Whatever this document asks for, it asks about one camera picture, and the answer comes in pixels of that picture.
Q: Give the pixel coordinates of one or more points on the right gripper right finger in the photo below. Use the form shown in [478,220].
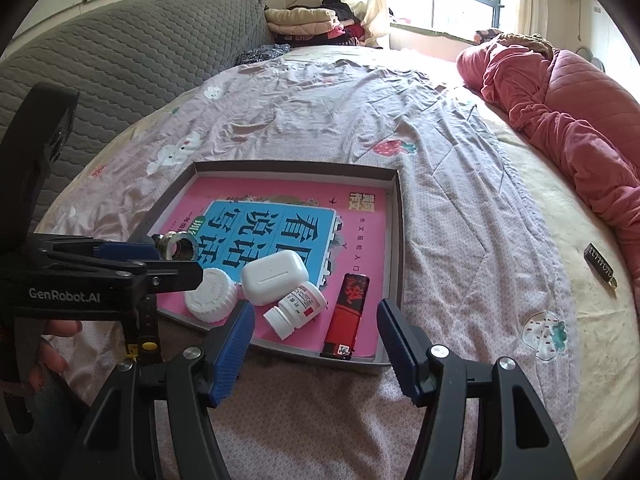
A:
[406,347]

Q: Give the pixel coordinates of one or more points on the person's hand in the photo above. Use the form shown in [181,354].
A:
[47,357]

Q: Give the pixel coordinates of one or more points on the pink patterned bed sheet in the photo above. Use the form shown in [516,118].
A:
[481,272]

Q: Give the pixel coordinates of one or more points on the stack of folded clothes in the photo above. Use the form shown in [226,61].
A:
[333,23]

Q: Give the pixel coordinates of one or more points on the grey cardboard box tray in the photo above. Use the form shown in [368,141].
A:
[340,219]

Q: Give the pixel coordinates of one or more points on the red pink quilt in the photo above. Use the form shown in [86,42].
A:
[580,119]

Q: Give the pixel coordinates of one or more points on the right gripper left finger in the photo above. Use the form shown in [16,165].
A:
[225,349]

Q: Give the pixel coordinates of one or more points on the red and black lighter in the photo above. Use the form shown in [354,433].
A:
[341,336]

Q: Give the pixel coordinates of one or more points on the shiny metal ring fitting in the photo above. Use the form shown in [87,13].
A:
[176,246]

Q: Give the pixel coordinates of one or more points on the small white pill bottle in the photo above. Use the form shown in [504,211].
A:
[295,310]

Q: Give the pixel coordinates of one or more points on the pink and blue book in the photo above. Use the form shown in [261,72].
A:
[311,257]

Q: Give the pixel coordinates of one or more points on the grey quilted headboard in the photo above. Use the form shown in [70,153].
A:
[126,60]

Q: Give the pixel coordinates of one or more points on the white round bottle cap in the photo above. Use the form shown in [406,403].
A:
[215,297]

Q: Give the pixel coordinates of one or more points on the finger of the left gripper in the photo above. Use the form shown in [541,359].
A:
[69,279]
[102,249]

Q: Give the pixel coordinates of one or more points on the white earbuds case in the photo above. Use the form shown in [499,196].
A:
[270,278]

